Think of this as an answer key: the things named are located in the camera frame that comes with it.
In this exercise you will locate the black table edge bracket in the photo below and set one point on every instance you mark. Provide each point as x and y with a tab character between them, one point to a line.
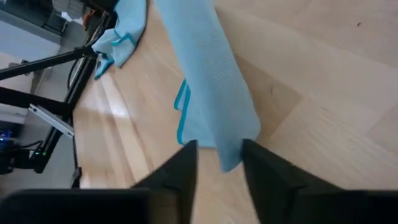
76	177

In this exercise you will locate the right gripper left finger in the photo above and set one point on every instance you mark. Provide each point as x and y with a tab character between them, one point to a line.
174	186

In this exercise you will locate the black floor device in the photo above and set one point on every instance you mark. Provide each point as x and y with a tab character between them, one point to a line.
18	160

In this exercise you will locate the black aluminium table frame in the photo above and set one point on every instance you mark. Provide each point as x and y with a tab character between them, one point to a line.
37	63

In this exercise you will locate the blue microfiber towel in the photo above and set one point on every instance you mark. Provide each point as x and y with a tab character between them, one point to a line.
211	77
121	40

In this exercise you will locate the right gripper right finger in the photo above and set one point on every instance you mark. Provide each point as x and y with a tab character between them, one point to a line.
280	193

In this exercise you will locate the silver aluminium bar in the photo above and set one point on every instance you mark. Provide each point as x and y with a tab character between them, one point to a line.
51	119

